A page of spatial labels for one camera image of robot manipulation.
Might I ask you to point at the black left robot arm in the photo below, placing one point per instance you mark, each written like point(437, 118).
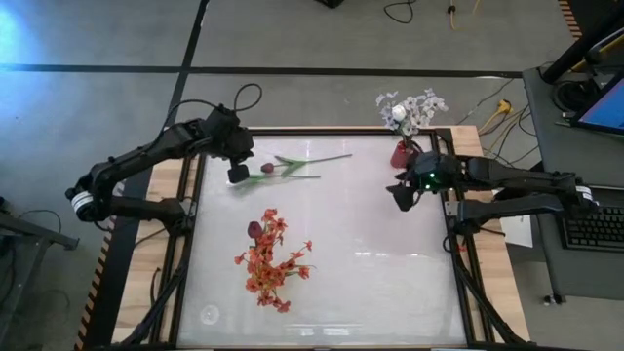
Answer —
point(146, 153)

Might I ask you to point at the red ribbed glass vase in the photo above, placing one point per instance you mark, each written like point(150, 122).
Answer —
point(400, 156)

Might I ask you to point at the grey metal stand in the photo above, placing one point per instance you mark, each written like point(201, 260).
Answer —
point(29, 233)

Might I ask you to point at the black mat orange striped edge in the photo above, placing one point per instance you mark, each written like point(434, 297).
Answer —
point(592, 12)
point(100, 317)

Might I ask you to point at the black aluminium table frame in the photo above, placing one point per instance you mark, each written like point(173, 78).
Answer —
point(292, 131)

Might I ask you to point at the black keyboard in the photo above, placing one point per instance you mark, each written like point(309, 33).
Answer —
point(595, 229)

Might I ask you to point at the white paper sheet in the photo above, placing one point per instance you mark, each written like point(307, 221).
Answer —
point(519, 234)

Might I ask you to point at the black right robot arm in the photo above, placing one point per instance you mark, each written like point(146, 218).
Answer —
point(512, 178)

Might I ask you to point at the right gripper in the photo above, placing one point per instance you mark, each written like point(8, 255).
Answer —
point(431, 170)

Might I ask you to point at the black object on floor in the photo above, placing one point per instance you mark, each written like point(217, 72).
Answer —
point(330, 3)

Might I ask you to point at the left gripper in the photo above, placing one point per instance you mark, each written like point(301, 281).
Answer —
point(229, 136)

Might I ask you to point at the grey desk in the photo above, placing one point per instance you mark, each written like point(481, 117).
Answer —
point(560, 146)

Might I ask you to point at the dark red artificial tulip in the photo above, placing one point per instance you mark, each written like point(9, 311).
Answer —
point(254, 229)
point(267, 168)

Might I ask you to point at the monitor with blue screen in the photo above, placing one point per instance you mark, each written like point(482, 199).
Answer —
point(609, 109)

